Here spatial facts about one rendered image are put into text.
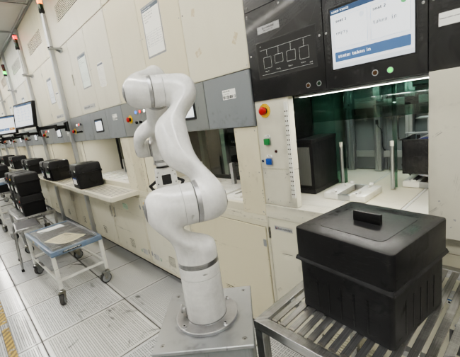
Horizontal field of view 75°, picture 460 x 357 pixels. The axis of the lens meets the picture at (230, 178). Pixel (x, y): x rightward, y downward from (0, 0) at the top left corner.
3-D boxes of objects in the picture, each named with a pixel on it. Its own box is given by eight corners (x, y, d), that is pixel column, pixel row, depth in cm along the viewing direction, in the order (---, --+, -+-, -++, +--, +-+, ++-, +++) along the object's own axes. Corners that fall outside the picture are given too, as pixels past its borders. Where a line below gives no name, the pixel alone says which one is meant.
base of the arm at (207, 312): (170, 340, 85) (158, 281, 81) (182, 299, 103) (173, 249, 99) (238, 333, 84) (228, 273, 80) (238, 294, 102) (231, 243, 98)
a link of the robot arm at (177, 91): (175, 231, 88) (227, 219, 93) (177, 222, 77) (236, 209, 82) (143, 91, 103) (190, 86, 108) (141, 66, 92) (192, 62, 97)
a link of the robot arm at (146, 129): (127, 111, 113) (137, 163, 137) (170, 106, 117) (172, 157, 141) (124, 96, 117) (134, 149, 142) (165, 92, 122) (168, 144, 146)
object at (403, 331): (354, 268, 108) (352, 223, 105) (444, 300, 86) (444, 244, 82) (302, 302, 93) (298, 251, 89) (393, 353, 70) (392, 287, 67)
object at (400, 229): (294, 258, 90) (290, 217, 87) (352, 227, 106) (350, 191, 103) (394, 299, 66) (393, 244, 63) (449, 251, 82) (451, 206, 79)
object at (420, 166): (398, 180, 158) (398, 120, 151) (411, 172, 171) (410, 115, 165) (456, 184, 140) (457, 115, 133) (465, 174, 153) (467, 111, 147)
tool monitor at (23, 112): (18, 138, 342) (8, 105, 334) (65, 132, 374) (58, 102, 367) (24, 137, 312) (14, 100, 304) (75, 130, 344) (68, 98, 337)
